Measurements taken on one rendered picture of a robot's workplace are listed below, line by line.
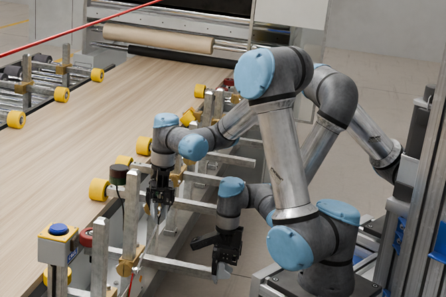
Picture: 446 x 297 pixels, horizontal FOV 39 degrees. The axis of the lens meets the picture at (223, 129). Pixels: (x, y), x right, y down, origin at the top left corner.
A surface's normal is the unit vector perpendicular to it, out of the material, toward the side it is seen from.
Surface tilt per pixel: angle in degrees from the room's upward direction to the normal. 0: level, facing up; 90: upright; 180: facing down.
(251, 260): 0
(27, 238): 0
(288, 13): 90
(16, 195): 0
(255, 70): 83
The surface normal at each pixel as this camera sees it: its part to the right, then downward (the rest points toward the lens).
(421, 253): -0.68, 0.18
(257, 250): 0.10, -0.94
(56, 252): -0.21, 0.30
